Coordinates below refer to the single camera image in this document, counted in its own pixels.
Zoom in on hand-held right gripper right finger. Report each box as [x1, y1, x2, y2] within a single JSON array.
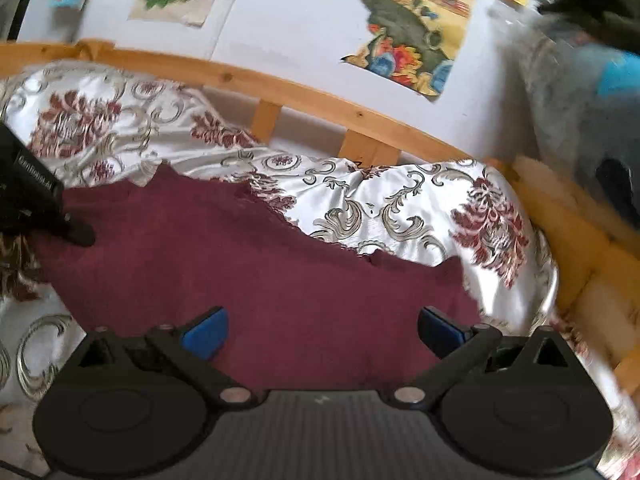
[[389, 306, 571, 408]]

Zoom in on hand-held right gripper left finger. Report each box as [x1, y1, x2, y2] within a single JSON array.
[[75, 306, 258, 408]]

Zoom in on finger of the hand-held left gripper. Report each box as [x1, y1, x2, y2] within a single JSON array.
[[52, 211, 97, 248]]

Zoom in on maroon long-sleeve shirt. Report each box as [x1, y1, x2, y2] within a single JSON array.
[[34, 160, 485, 395]]

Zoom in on white floral satin blanket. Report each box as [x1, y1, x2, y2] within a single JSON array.
[[0, 59, 561, 480]]

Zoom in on clear plastic bag of bedding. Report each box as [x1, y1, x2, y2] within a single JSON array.
[[517, 10, 640, 243]]

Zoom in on dark cloth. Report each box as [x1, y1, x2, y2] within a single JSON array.
[[537, 0, 640, 58]]

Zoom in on wooden bed frame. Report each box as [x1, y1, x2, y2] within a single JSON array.
[[0, 39, 640, 396]]

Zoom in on landscape wall poster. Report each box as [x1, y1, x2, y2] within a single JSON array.
[[341, 0, 482, 102]]

